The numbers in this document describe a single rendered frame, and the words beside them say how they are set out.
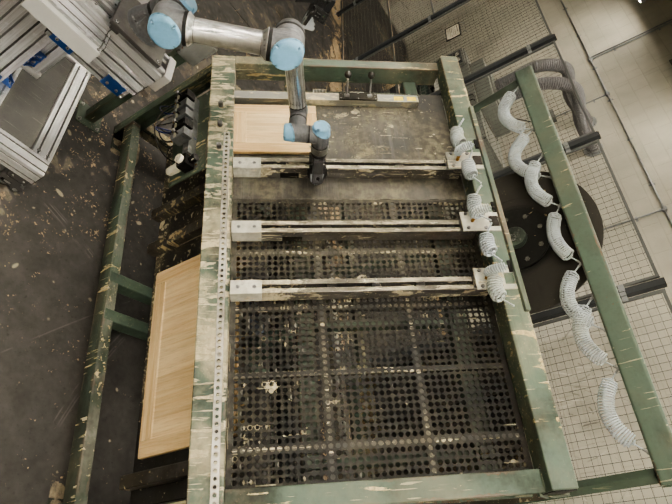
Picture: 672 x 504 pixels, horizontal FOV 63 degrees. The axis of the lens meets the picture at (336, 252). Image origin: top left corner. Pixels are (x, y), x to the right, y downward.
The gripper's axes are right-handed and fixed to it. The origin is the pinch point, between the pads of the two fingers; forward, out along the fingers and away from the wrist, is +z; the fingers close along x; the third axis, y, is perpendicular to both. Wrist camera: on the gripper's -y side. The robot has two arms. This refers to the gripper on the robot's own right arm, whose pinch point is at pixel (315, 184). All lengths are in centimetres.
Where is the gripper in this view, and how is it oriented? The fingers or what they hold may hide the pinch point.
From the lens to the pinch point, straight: 254.2
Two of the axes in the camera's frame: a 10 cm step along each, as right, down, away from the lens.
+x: -9.9, 0.1, -1.3
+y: -0.8, -8.5, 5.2
